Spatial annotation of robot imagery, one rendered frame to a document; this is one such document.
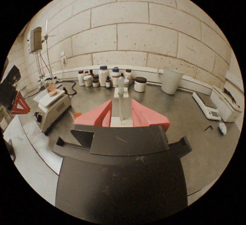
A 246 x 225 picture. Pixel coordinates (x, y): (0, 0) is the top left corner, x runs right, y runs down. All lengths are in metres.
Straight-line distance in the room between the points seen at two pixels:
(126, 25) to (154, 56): 0.30
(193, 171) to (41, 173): 0.46
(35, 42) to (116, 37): 0.66
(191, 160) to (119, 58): 0.69
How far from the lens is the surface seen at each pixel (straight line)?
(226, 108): 0.73
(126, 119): 0.28
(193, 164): 0.31
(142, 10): 0.70
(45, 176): 0.32
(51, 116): 0.36
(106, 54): 0.66
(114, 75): 0.47
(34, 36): 0.84
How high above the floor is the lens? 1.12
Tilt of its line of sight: 37 degrees down
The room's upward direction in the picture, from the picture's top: straight up
